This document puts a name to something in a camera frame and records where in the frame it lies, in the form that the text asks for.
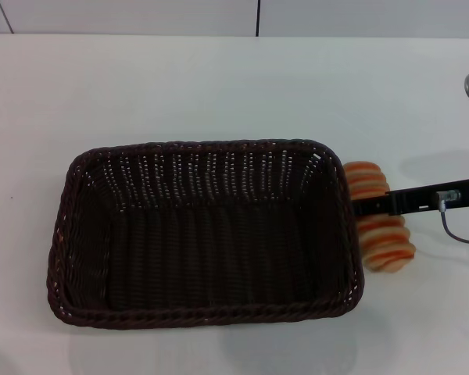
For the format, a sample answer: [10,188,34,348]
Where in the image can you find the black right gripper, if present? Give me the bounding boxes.
[353,177,469,218]

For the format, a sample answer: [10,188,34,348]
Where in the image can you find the orange striped bread loaf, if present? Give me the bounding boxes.
[342,160,417,273]

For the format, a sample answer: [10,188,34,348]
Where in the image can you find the dark brown woven basket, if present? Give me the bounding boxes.
[45,137,367,330]

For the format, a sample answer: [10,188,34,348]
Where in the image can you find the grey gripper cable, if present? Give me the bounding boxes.
[437,189,469,246]

